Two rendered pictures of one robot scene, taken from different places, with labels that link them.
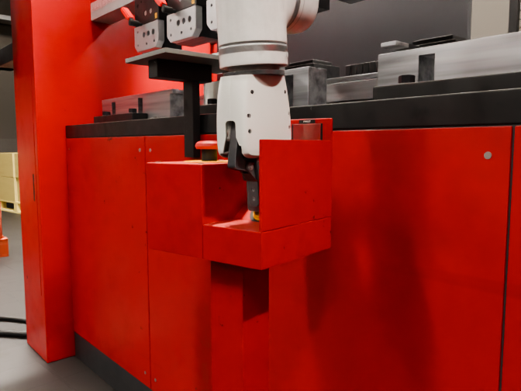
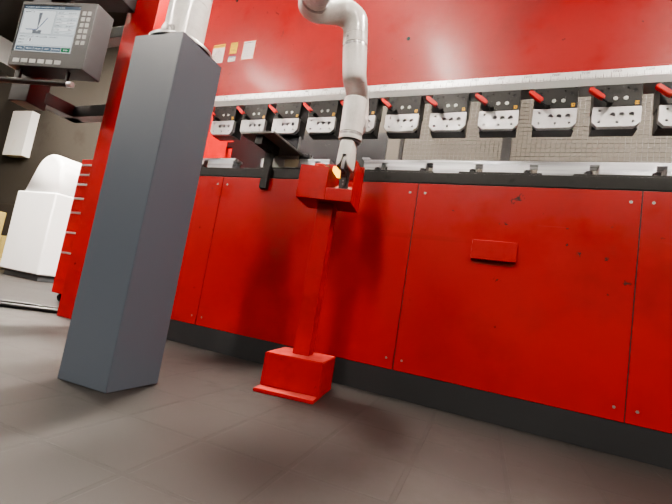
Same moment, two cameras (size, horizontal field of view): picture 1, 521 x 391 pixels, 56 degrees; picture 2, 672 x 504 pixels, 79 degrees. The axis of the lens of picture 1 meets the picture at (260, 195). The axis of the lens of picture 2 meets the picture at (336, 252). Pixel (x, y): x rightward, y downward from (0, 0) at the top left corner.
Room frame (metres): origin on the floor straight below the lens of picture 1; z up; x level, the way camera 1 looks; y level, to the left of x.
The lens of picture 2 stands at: (-0.68, 0.59, 0.34)
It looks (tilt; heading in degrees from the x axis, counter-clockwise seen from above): 6 degrees up; 335
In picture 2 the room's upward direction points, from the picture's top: 9 degrees clockwise
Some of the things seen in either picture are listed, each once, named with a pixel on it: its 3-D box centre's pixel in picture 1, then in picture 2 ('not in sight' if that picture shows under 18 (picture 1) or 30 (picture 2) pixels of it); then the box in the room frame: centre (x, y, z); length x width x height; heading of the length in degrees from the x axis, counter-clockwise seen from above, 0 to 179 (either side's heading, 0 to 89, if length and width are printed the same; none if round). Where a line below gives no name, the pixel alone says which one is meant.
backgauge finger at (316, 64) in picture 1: (292, 69); not in sight; (1.37, -0.09, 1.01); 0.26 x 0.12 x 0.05; 131
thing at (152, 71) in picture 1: (181, 110); (264, 164); (1.15, 0.18, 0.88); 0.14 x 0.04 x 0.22; 131
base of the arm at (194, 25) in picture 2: not in sight; (186, 24); (0.64, 0.61, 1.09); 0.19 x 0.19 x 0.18
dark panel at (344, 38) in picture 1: (313, 55); (299, 167); (1.78, -0.19, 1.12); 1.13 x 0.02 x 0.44; 41
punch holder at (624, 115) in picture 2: not in sight; (614, 110); (0.23, -0.86, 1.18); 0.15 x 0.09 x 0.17; 41
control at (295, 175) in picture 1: (239, 184); (331, 181); (0.68, 0.03, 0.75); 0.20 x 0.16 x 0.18; 52
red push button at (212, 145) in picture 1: (209, 153); not in sight; (0.70, 0.07, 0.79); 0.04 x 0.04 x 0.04
